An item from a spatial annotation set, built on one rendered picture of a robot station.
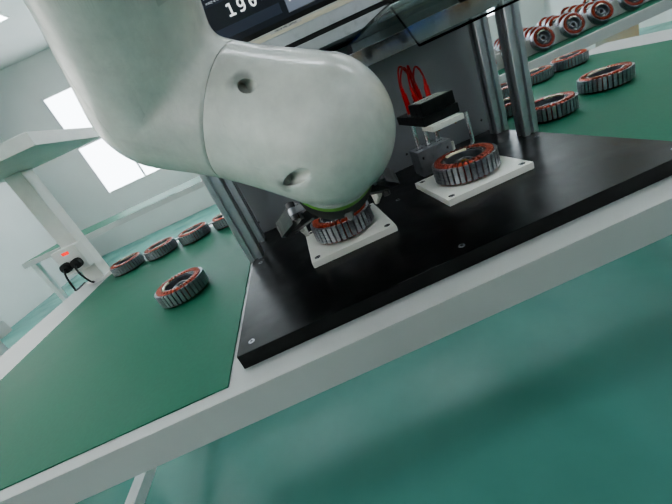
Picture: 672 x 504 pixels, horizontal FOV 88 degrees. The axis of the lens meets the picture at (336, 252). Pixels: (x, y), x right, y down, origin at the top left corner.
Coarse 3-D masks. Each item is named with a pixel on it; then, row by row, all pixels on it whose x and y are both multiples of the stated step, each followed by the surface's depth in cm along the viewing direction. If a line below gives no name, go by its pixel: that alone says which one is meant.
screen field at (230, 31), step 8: (272, 8) 60; (280, 8) 60; (248, 16) 60; (256, 16) 60; (264, 16) 60; (272, 16) 60; (232, 24) 60; (240, 24) 60; (248, 24) 60; (256, 24) 60; (216, 32) 60; (224, 32) 60; (232, 32) 60
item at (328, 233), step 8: (360, 208) 58; (368, 208) 59; (360, 216) 57; (368, 216) 59; (312, 224) 61; (320, 224) 59; (328, 224) 57; (336, 224) 57; (344, 224) 57; (352, 224) 57; (360, 224) 58; (368, 224) 59; (320, 232) 58; (328, 232) 58; (336, 232) 57; (344, 232) 57; (352, 232) 57; (320, 240) 60; (328, 240) 58; (336, 240) 58
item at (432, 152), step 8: (424, 144) 76; (432, 144) 73; (440, 144) 72; (448, 144) 72; (416, 152) 73; (424, 152) 72; (432, 152) 72; (440, 152) 73; (416, 160) 74; (424, 160) 73; (432, 160) 73; (416, 168) 77; (424, 168) 73; (424, 176) 74
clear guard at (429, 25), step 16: (400, 0) 42; (416, 0) 42; (432, 0) 41; (448, 0) 41; (480, 0) 40; (496, 0) 40; (512, 0) 39; (384, 16) 49; (400, 16) 41; (416, 16) 41; (432, 16) 40; (448, 16) 40; (464, 16) 40; (480, 16) 39; (368, 32) 59; (416, 32) 40; (432, 32) 40; (448, 32) 40
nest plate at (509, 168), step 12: (504, 156) 63; (504, 168) 58; (516, 168) 56; (528, 168) 56; (432, 180) 67; (480, 180) 58; (492, 180) 56; (504, 180) 56; (432, 192) 62; (444, 192) 59; (456, 192) 57; (468, 192) 56; (480, 192) 56
